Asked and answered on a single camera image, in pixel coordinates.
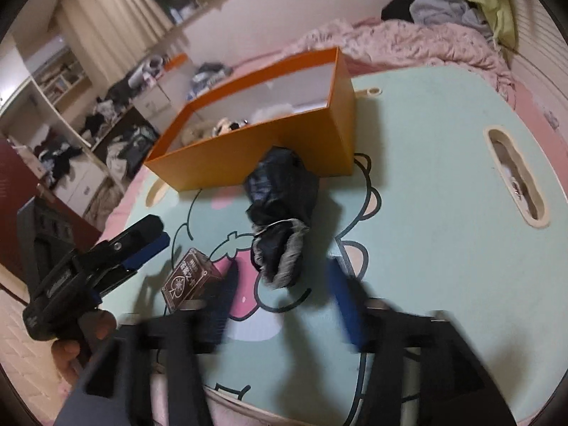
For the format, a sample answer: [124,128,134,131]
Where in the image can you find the brown playing card box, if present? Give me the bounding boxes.
[161,248,222,312]

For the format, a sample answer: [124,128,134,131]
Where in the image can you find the cartoon mouse figurine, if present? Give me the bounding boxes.
[212,118,249,137]

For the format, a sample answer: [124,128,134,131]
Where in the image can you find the black satin lace cloth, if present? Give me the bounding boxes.
[244,146,320,289]

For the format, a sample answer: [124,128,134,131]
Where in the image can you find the beige fur pompom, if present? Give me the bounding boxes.
[180,121,213,146]

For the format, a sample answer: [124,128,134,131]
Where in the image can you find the white fluffy pompom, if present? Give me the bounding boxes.
[249,103,295,124]

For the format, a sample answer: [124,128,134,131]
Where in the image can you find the person's left hand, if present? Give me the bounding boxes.
[51,310,116,387]

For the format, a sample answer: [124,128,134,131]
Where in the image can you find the white drawer cabinet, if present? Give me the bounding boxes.
[53,154,107,217]

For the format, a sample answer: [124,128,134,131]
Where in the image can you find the orange cardboard box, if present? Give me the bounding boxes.
[145,48,356,191]

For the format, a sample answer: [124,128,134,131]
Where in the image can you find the beige curtain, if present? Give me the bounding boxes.
[53,0,173,89]

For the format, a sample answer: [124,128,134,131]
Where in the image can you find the pink floral blanket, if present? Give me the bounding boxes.
[277,19,516,106]

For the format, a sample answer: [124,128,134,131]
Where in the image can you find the black garment on bed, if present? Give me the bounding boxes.
[380,0,415,23]

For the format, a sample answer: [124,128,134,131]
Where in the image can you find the grey crumpled garment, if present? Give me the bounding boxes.
[409,0,493,40]

